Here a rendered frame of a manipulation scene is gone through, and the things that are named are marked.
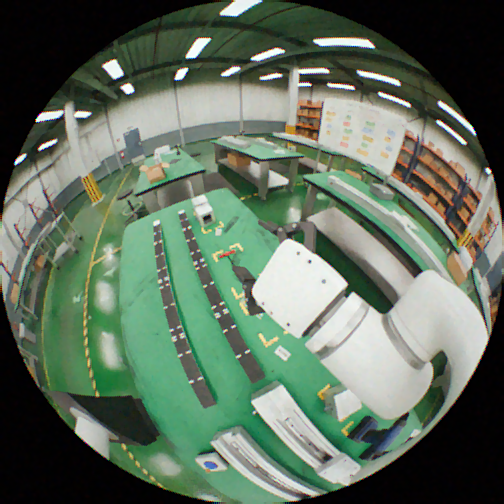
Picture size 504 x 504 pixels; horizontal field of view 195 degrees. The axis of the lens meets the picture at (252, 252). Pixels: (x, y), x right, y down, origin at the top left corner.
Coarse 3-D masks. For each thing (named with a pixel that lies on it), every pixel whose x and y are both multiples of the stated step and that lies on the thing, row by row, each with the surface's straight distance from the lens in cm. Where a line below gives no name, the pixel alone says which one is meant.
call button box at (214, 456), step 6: (216, 450) 70; (198, 456) 71; (204, 456) 69; (210, 456) 67; (216, 456) 67; (222, 456) 71; (198, 462) 71; (204, 462) 69; (216, 462) 68; (222, 462) 69; (228, 462) 73; (204, 468) 73; (216, 468) 71; (222, 468) 70
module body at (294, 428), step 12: (276, 420) 53; (288, 420) 57; (300, 420) 55; (276, 432) 56; (288, 432) 59; (300, 432) 61; (312, 432) 59; (288, 444) 59; (300, 444) 65; (312, 444) 66; (324, 444) 64; (300, 456) 64; (312, 456) 67; (324, 456) 73; (360, 468) 92; (348, 480) 96
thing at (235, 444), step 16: (224, 432) 62; (240, 432) 58; (224, 448) 60; (240, 448) 62; (256, 448) 63; (240, 464) 64; (256, 464) 67; (272, 464) 67; (256, 480) 71; (272, 480) 76; (288, 480) 74; (288, 496) 87; (304, 496) 97
